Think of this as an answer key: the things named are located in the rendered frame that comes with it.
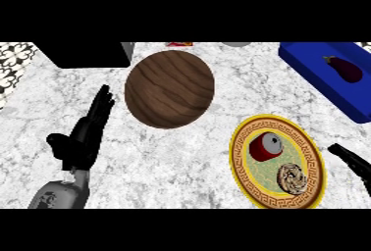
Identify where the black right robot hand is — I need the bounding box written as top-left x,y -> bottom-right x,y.
326,142 -> 371,198

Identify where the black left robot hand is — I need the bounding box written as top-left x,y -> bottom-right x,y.
44,84 -> 115,172

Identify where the brown swirl cupcake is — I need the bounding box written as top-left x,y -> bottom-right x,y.
275,162 -> 310,196

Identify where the yellow patterned plate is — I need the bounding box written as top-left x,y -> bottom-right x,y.
227,113 -> 328,210

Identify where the brown wooden bowl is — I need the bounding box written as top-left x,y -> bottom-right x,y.
122,49 -> 215,129

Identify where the red can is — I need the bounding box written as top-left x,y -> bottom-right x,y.
248,131 -> 283,163

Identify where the black appliance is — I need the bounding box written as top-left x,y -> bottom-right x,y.
32,41 -> 133,70

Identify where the blue tray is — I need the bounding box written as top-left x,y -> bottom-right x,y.
276,41 -> 371,125

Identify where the dark purple eggplant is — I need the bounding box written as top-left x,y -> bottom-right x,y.
322,55 -> 363,83

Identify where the grey round object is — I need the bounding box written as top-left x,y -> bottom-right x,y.
220,41 -> 251,48

